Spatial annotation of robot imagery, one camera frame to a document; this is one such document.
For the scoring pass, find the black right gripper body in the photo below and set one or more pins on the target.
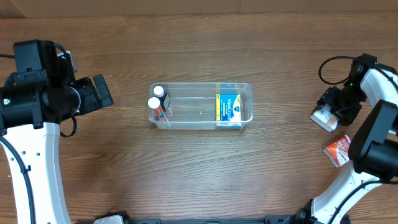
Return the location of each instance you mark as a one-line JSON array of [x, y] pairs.
[[333, 101]]

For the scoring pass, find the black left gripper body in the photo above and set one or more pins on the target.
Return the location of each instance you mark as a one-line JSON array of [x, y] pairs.
[[90, 94]]

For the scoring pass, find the white plaster box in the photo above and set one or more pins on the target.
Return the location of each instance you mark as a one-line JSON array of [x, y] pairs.
[[324, 118]]

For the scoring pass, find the red white sachet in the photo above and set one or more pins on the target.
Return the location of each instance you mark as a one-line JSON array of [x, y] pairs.
[[337, 152]]

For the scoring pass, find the orange blue tube white cap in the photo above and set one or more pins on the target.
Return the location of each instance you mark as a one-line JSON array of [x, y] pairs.
[[155, 106]]

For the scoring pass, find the dark bottle with white cap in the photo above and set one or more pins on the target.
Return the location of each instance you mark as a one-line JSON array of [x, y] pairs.
[[163, 97]]

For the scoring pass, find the blue yellow lozenge box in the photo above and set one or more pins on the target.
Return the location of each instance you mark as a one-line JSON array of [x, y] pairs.
[[228, 107]]

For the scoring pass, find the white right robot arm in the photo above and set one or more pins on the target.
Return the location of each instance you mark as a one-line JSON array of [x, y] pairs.
[[372, 156]]

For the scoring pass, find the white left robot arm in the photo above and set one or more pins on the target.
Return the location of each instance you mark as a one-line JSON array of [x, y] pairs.
[[35, 99]]

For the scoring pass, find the clear plastic container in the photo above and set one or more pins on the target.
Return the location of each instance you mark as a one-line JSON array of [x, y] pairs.
[[193, 105]]

